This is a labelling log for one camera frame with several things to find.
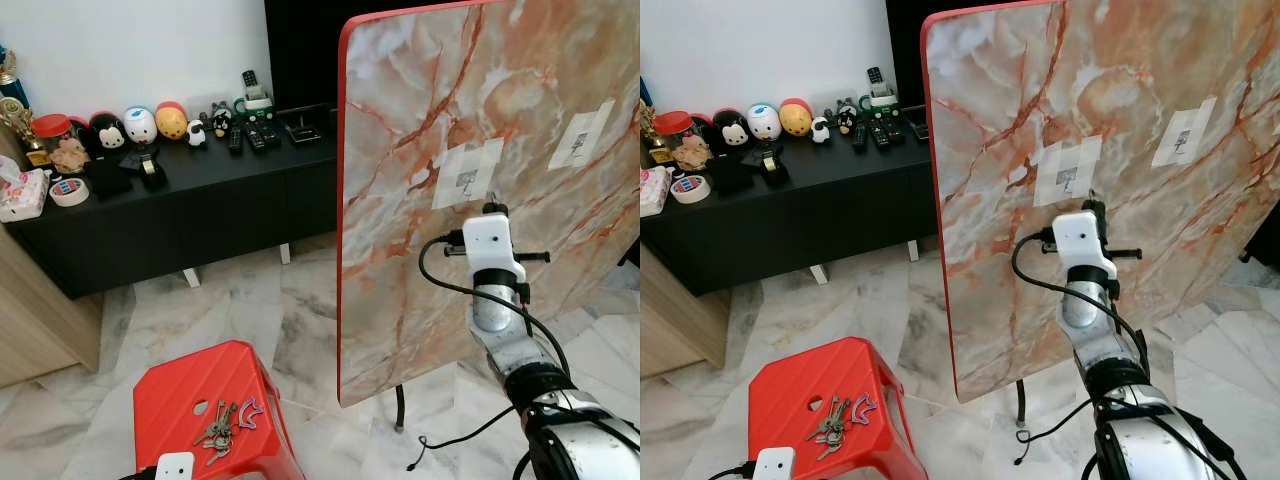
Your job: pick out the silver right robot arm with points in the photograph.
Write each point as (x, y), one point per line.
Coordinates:
(495, 310)
(1080, 305)

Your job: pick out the white paper hook label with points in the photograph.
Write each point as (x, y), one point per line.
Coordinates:
(1190, 120)
(1052, 162)
(455, 165)
(585, 125)

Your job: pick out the bunch of keys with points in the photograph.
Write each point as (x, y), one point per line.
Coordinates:
(218, 432)
(832, 427)

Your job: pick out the marble pattern folding table top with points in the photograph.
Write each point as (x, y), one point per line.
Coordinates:
(420, 300)
(1180, 80)

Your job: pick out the pink white tissue box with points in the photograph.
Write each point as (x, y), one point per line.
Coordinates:
(653, 190)
(20, 195)

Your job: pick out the gold trophy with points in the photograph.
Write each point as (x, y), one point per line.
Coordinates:
(22, 125)
(655, 135)

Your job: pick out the black tray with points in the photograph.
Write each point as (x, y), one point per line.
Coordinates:
(917, 128)
(303, 132)

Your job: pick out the white tape roll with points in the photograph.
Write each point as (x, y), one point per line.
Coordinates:
(692, 189)
(69, 192)

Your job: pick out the red lid snack jar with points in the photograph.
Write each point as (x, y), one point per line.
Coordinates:
(685, 146)
(62, 150)

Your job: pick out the black metal table leg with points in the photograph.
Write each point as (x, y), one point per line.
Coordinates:
(1021, 405)
(400, 410)

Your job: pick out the light wooden cabinet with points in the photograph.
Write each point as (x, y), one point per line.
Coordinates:
(680, 320)
(40, 320)

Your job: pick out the wide black remote control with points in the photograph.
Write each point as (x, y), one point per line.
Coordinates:
(262, 135)
(886, 132)

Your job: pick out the black pouch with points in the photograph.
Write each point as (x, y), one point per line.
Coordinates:
(733, 174)
(110, 178)

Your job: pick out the narrow black remote control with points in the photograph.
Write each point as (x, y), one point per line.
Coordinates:
(860, 135)
(236, 138)

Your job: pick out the black mouse figure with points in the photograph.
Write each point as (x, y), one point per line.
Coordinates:
(107, 132)
(732, 130)

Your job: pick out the black low tv console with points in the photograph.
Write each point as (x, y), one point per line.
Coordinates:
(830, 215)
(200, 220)

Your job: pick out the black and white figure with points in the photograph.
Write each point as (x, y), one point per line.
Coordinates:
(845, 118)
(221, 120)

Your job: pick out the black tape dispenser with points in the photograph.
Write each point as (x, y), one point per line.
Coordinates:
(773, 164)
(150, 168)

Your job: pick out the white egg figure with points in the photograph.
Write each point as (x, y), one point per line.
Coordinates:
(765, 122)
(140, 126)

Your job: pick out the small white panda figure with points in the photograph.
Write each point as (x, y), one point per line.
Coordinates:
(820, 130)
(196, 133)

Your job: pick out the yellow orange round figure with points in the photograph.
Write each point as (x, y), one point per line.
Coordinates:
(172, 122)
(796, 118)

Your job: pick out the red plastic stool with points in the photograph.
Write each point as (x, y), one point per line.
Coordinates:
(200, 375)
(820, 370)

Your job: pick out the blue trophy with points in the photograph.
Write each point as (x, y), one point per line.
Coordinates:
(10, 85)

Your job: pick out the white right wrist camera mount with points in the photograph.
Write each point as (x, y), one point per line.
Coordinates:
(1078, 240)
(490, 245)

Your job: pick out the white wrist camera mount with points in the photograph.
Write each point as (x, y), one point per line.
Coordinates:
(176, 467)
(776, 464)
(1078, 240)
(490, 245)

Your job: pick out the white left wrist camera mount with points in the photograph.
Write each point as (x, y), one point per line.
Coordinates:
(776, 464)
(176, 467)

